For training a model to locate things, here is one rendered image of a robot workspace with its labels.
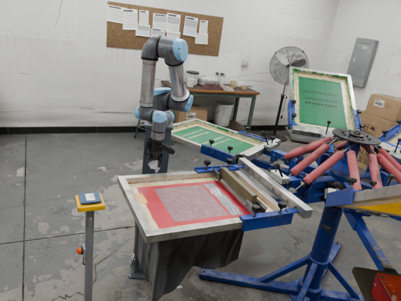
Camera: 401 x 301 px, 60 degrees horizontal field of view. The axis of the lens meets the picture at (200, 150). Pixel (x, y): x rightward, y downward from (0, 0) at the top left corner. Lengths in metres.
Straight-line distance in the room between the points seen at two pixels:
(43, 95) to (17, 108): 0.38
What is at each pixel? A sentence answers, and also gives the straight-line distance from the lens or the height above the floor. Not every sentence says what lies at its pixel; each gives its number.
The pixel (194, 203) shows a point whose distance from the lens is 1.87.
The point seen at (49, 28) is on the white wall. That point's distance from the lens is 5.29.
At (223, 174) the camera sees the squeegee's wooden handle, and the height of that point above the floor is 1.03.
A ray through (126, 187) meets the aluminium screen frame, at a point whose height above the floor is 0.99.
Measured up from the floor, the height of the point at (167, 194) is 0.96.
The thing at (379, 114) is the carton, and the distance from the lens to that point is 5.91.
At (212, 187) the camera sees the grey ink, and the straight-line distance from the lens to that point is 2.05.
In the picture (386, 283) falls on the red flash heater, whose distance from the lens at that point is 1.45.
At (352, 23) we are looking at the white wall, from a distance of 7.06.
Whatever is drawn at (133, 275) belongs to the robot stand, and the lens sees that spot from 2.82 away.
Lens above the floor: 1.88
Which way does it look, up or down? 21 degrees down
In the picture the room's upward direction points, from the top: 8 degrees clockwise
